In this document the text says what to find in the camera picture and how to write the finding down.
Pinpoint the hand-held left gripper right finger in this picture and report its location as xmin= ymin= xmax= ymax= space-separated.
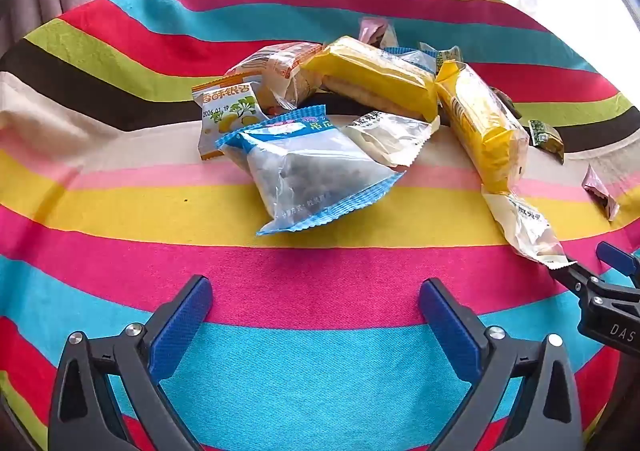
xmin=419 ymin=278 xmax=585 ymax=451

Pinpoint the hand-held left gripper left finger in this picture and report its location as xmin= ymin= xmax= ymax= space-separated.
xmin=48 ymin=275 xmax=213 ymax=451

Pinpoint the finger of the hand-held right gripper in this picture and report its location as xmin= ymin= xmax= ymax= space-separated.
xmin=596 ymin=241 xmax=640 ymax=282
xmin=548 ymin=261 xmax=608 ymax=304

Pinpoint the clear nut packet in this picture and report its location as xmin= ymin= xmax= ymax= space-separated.
xmin=340 ymin=112 xmax=441 ymax=168
xmin=481 ymin=186 xmax=576 ymax=268

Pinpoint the pink snack packet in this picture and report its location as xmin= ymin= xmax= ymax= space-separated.
xmin=581 ymin=164 xmax=621 ymax=222
xmin=359 ymin=17 xmax=398 ymax=49

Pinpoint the blue clear snack packet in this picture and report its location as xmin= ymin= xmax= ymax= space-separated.
xmin=215 ymin=105 xmax=405 ymax=236

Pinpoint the orange-edged ginkgo snack packet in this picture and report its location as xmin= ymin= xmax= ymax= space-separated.
xmin=191 ymin=75 xmax=271 ymax=162

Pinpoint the orange clear snack packet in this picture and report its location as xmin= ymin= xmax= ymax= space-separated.
xmin=223 ymin=42 xmax=325 ymax=114

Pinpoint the small green candy packet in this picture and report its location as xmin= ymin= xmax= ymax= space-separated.
xmin=527 ymin=120 xmax=566 ymax=164
xmin=420 ymin=43 xmax=463 ymax=76

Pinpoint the striped colourful blanket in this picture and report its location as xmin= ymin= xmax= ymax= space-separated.
xmin=0 ymin=0 xmax=640 ymax=451

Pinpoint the yellow snack packet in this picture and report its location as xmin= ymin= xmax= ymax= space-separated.
xmin=434 ymin=60 xmax=531 ymax=194
xmin=300 ymin=36 xmax=441 ymax=122

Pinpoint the dark small packet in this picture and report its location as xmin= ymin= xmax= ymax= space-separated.
xmin=492 ymin=87 xmax=523 ymax=120

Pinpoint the blue-edged clear packet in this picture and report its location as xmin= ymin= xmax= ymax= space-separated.
xmin=385 ymin=46 xmax=438 ymax=74

